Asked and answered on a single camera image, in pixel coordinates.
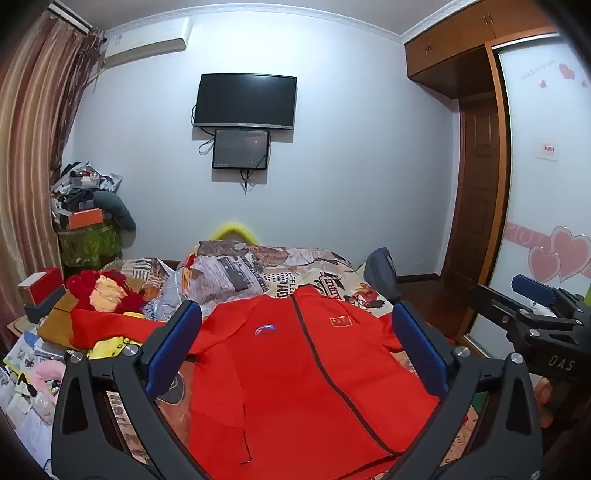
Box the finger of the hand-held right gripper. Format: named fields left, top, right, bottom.
left=468, top=284, right=561, bottom=344
left=510, top=274, right=578, bottom=319

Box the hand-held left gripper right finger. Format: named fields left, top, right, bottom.
left=388, top=300, right=544, bottom=480

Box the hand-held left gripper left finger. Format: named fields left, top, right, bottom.
left=51, top=299, right=218, bottom=480

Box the red zip jacket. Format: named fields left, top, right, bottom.
left=69, top=284, right=455, bottom=480

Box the person's right hand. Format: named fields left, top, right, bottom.
left=534, top=377, right=557, bottom=428

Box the yellow garment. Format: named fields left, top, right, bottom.
left=88, top=311, right=145, bottom=361

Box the blue-grey backpack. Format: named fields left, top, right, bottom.
left=365, top=248, right=400, bottom=304

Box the red plush parrot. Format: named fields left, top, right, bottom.
left=66, top=270, right=147, bottom=315

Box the printed bed sheet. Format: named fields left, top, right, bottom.
left=104, top=323, right=488, bottom=480

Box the printed quilt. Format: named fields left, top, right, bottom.
left=99, top=240, right=398, bottom=324

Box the brown wooden door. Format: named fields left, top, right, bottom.
left=443, top=92, right=503, bottom=283

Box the brown cardboard sheet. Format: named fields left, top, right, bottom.
left=37, top=293, right=80, bottom=346

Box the green patterned cloth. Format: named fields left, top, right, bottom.
left=58, top=226, right=123, bottom=269

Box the pink plush toy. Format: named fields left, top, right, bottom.
left=28, top=360, right=68, bottom=385

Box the dark grey box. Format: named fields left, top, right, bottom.
left=24, top=286, right=68, bottom=324

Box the red and white box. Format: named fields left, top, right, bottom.
left=17, top=267, right=64, bottom=304

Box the orange box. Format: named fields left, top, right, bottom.
left=67, top=209, right=103, bottom=230

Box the pile of books and papers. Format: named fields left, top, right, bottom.
left=0, top=318, right=70, bottom=467

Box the pile of household clutter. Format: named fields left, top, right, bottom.
left=50, top=161, right=123, bottom=217

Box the striped brown curtain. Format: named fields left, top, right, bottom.
left=0, top=14, right=106, bottom=352

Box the wooden overhead cabinet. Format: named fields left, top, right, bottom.
left=404, top=0, right=561, bottom=100

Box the white air conditioner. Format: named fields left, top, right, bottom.
left=102, top=17, right=194, bottom=70

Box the yellow ring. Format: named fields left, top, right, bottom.
left=211, top=222, right=256, bottom=243

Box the small black wall monitor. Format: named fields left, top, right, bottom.
left=212, top=129, right=271, bottom=171

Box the black wall television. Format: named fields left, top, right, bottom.
left=193, top=73, right=297, bottom=130

